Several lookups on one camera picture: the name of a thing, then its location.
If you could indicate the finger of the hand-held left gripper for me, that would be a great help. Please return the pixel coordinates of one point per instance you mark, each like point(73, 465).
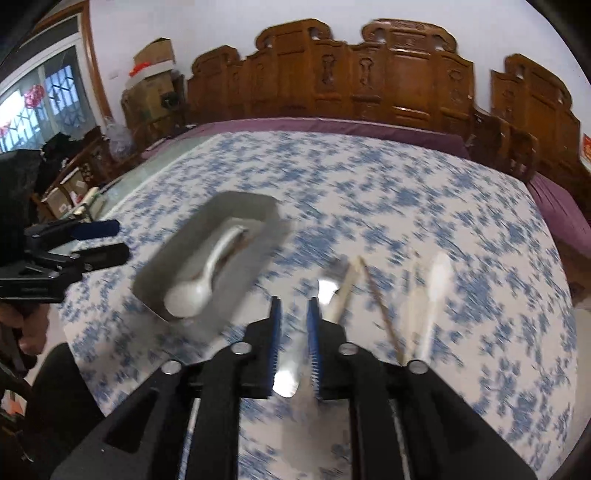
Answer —
point(97, 229)
point(104, 256)

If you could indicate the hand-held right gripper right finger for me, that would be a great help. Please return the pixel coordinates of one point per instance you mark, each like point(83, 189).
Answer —
point(314, 337)

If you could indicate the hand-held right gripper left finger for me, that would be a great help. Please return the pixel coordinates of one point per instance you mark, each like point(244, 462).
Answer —
point(276, 332)

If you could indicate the stainless steel table knife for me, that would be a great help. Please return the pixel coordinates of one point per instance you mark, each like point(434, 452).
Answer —
point(286, 381)

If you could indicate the cream wooden chopstick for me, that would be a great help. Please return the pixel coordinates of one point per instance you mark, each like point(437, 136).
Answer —
point(415, 318)

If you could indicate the grey rectangular utensil tray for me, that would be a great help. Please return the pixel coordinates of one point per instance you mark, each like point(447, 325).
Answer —
point(242, 203)

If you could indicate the person's left hand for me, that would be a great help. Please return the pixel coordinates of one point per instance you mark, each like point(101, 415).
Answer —
point(30, 330)

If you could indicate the small wooden chair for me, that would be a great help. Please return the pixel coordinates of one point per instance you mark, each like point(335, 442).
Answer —
point(76, 170)

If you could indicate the brown chopstick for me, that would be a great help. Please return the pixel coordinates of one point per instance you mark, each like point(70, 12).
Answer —
point(382, 314)
point(244, 241)

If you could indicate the clear plastic bag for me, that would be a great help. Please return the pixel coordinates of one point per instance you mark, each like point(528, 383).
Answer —
point(117, 138)

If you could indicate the white plastic spoon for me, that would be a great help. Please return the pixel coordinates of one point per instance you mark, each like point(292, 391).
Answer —
point(189, 295)
point(438, 277)

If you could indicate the person's dark clothing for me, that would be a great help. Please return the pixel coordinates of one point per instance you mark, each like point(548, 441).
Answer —
point(60, 392)

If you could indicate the large brown cardboard box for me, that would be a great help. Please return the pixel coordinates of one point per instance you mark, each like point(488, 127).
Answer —
point(150, 99)

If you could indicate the blue floral tablecloth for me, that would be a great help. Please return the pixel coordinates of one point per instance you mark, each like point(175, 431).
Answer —
point(369, 194)

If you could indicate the open cardboard box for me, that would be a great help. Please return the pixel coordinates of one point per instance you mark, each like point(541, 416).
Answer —
point(154, 55)

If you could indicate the purple sofa cushion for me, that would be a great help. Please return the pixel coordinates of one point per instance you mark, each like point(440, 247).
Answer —
point(561, 212)
point(323, 124)

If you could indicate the long carved wooden sofa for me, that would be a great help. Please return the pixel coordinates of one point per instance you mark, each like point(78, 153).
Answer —
point(332, 78)

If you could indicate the window with wooden frame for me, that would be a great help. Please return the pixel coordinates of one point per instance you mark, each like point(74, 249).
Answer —
point(51, 92)

